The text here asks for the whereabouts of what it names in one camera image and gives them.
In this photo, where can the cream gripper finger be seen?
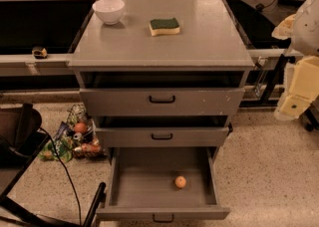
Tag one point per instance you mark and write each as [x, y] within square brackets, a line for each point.
[301, 88]
[285, 28]

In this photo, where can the orange fruit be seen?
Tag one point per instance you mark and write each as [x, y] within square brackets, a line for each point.
[180, 182]

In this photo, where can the grey drawer cabinet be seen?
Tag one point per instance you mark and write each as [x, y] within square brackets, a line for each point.
[207, 41]

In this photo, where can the grey bottom drawer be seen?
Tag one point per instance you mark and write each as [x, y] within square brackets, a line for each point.
[142, 185]

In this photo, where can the grey drawer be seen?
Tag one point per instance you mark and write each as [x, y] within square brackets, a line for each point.
[163, 131]
[142, 185]
[162, 93]

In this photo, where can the grey top drawer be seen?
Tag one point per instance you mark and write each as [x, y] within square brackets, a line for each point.
[162, 93]

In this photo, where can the grey middle drawer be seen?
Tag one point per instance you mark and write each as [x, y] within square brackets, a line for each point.
[163, 131]

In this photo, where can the green yellow sponge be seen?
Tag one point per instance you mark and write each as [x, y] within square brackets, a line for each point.
[164, 27]

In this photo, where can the white bowl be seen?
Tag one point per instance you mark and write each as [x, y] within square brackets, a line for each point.
[109, 11]

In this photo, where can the yellow black tape measure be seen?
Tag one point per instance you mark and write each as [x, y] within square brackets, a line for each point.
[39, 52]

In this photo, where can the black folding chair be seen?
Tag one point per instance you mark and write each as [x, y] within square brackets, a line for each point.
[21, 140]

